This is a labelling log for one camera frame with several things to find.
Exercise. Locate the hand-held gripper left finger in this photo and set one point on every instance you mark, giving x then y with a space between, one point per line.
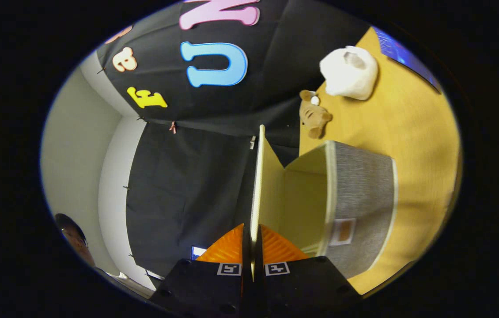
214 287

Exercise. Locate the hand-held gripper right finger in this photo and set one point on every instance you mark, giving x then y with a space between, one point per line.
302 287

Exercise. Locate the grey fabric storage box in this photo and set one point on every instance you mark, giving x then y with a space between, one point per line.
364 190

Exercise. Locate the lit screen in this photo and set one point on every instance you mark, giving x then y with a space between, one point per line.
197 252

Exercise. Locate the person's head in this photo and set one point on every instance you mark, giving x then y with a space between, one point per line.
75 240

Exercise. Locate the silver cloth clip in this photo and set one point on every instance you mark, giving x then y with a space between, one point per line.
252 142

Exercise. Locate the red cloth clip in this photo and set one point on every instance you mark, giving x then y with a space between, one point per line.
172 127

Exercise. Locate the brown plush toy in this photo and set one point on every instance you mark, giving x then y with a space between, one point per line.
313 117

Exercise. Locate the white plush toy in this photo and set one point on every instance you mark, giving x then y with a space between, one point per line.
349 75

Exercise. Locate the blue book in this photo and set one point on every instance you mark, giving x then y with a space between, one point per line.
404 57

